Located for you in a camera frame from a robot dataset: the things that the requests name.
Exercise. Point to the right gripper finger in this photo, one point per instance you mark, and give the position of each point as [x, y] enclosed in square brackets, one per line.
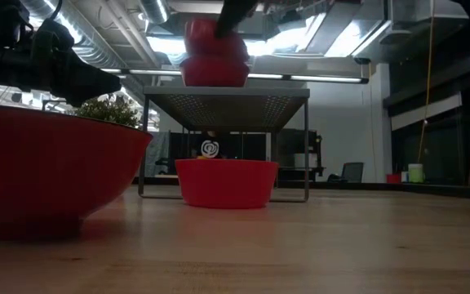
[235, 14]

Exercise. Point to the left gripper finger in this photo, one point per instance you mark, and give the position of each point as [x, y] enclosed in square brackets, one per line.
[84, 81]

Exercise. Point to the red plastic mini bowl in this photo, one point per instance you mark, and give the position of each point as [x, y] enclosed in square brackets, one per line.
[227, 183]

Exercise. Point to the small green potted plant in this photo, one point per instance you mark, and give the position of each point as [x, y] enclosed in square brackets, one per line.
[108, 110]

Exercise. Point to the grey perforated metal shelf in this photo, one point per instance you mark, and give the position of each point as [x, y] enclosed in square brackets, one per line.
[227, 110]

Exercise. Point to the grey cloth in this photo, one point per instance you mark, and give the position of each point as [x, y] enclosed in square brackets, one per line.
[157, 153]

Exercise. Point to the long fluorescent light fixture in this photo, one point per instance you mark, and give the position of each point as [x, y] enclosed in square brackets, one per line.
[325, 78]

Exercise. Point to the person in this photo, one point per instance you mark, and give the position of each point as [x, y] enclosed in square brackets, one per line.
[209, 148]

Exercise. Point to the black workbench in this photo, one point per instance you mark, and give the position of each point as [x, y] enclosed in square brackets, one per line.
[300, 143]

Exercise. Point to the black office chair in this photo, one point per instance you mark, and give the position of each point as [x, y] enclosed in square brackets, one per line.
[352, 171]

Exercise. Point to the small red container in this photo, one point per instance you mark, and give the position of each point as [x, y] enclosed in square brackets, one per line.
[393, 178]

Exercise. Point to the green white container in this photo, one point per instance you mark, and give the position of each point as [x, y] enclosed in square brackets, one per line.
[415, 173]

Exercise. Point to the silver round air duct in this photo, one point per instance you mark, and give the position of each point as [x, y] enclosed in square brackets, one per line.
[155, 10]

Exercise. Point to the black aluminium table frame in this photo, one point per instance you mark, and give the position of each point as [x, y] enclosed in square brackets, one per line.
[443, 190]

